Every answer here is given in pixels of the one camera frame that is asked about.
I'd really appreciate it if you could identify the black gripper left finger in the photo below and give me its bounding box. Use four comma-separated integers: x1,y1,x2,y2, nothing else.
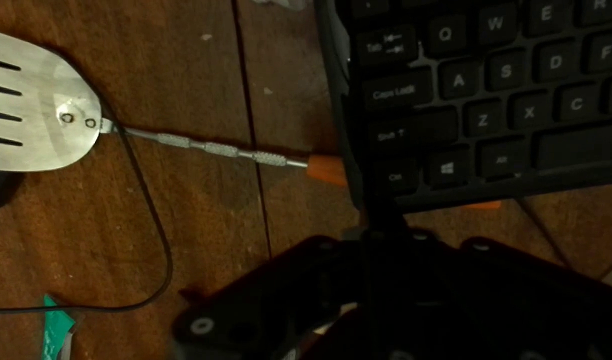
173,235,363,360

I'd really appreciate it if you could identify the black computer keyboard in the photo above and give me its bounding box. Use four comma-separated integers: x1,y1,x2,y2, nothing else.
314,0,612,212

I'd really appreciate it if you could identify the metal slotted spatula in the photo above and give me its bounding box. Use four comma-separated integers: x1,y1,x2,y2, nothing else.
0,32,350,188

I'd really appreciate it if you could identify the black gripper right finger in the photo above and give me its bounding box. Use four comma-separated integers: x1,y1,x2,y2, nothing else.
405,227,612,360

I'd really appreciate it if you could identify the thin black cable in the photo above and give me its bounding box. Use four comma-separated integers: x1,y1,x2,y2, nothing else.
0,121,177,313

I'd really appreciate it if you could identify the green packet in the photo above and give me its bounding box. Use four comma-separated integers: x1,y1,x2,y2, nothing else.
43,293,76,360

